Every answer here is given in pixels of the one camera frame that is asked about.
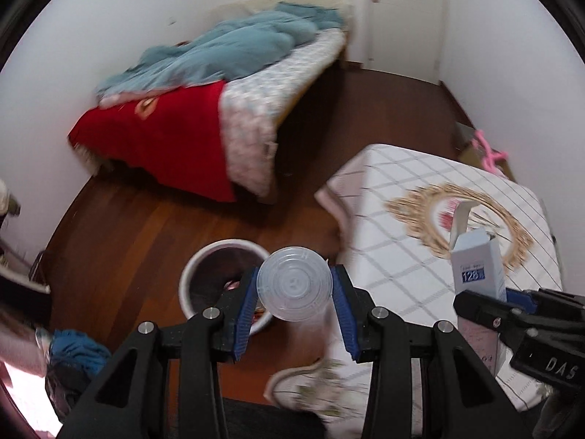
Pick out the black trash bin liner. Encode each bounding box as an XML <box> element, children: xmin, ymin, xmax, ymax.
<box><xmin>187</xmin><ymin>245</ymin><xmax>267</xmax><ymax>325</ymax></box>

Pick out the pink checkered bed sheet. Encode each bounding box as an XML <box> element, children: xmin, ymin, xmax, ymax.
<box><xmin>96</xmin><ymin>21</ymin><xmax>346</xmax><ymax>197</ymax></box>

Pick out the white cosmetic carton box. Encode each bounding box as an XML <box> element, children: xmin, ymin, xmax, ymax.
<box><xmin>449</xmin><ymin>200</ymin><xmax>506</xmax><ymax>376</ymax></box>

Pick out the white patterned tablecloth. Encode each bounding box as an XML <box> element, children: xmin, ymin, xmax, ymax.
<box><xmin>265</xmin><ymin>144</ymin><xmax>563</xmax><ymax>438</ymax></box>

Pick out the white door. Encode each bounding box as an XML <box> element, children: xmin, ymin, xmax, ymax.
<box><xmin>368</xmin><ymin>0</ymin><xmax>448</xmax><ymax>84</ymax></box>

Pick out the black fuzzy trouser leg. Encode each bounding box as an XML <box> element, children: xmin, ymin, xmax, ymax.
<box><xmin>223</xmin><ymin>398</ymin><xmax>327</xmax><ymax>439</ymax></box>

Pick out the blue clothes pile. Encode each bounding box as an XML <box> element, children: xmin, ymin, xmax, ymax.
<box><xmin>49</xmin><ymin>329</ymin><xmax>111</xmax><ymax>379</ymax></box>

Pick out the white round trash bin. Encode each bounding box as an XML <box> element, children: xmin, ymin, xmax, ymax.
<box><xmin>178</xmin><ymin>238</ymin><xmax>276</xmax><ymax>335</ymax></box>

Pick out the red blanket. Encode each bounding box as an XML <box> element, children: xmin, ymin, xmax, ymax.
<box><xmin>68</xmin><ymin>81</ymin><xmax>235</xmax><ymax>202</ymax></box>

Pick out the teal duvet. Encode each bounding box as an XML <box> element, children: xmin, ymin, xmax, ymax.
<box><xmin>95</xmin><ymin>2</ymin><xmax>346</xmax><ymax>106</ymax></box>

